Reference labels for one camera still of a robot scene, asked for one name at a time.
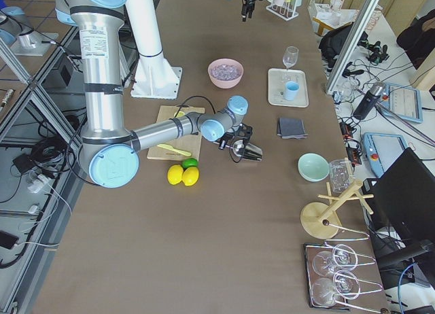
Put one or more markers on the glass jar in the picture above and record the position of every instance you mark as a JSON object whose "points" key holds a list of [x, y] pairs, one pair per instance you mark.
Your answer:
{"points": [[339, 175]]}

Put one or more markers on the black glass holder tray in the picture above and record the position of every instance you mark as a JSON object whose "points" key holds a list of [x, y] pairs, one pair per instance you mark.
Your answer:
{"points": [[367, 287]]}

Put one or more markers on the pink bowl of ice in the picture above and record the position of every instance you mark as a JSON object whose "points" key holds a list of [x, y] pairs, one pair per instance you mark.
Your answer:
{"points": [[225, 73]]}

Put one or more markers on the light blue cup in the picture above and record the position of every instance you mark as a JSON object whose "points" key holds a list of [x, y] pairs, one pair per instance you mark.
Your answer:
{"points": [[291, 90]]}

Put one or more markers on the yellow plastic knife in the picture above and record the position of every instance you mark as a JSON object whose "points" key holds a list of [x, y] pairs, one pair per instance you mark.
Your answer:
{"points": [[173, 149]]}

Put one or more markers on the yellow lemon left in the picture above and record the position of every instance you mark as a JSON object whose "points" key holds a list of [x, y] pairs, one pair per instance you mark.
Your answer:
{"points": [[174, 174]]}

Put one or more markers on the bamboo cutting board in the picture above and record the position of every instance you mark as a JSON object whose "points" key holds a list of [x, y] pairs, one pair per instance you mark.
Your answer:
{"points": [[187, 143]]}

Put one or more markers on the white dish rack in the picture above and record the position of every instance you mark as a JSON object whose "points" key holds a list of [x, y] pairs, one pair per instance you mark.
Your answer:
{"points": [[285, 9]]}

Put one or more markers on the hanging wine glass lower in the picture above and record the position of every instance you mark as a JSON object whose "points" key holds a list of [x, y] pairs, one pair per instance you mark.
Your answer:
{"points": [[331, 292]]}

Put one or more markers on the half lemon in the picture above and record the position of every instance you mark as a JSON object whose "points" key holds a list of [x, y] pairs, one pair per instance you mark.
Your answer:
{"points": [[179, 114]]}

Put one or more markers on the hanging wine glass upper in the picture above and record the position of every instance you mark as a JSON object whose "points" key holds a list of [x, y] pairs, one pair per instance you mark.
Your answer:
{"points": [[340, 257]]}

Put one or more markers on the green lime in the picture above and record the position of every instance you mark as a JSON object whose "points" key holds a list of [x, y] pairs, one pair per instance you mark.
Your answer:
{"points": [[189, 162]]}

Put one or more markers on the clear wine glass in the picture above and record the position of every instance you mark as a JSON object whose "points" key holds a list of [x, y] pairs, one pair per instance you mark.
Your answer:
{"points": [[290, 57]]}

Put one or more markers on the hanging wine glass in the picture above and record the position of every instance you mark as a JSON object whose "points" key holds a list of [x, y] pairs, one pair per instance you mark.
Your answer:
{"points": [[340, 257], [331, 292]]}

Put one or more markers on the cream serving tray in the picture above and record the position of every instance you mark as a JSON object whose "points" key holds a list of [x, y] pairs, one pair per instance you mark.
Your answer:
{"points": [[276, 84]]}

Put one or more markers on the blue teach pendant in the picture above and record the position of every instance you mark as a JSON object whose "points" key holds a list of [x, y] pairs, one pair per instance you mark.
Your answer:
{"points": [[382, 150]]}

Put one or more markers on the mint green bowl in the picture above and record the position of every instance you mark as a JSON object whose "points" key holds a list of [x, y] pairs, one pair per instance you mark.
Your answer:
{"points": [[313, 167]]}

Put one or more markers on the wooden cup tree stand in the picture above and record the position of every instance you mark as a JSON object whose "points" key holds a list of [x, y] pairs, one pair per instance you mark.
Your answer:
{"points": [[321, 221]]}

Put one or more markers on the yellow lemon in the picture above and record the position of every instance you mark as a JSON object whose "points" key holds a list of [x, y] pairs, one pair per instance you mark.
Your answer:
{"points": [[174, 174], [190, 176]]}

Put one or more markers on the yellow lemon right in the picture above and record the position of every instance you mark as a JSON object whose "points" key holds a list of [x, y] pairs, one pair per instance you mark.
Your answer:
{"points": [[190, 176]]}

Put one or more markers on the grey folded cloth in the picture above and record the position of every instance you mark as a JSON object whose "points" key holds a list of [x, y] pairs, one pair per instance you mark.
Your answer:
{"points": [[291, 128]]}

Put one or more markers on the black monitor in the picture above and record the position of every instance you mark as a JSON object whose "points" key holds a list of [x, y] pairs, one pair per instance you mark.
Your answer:
{"points": [[405, 194]]}

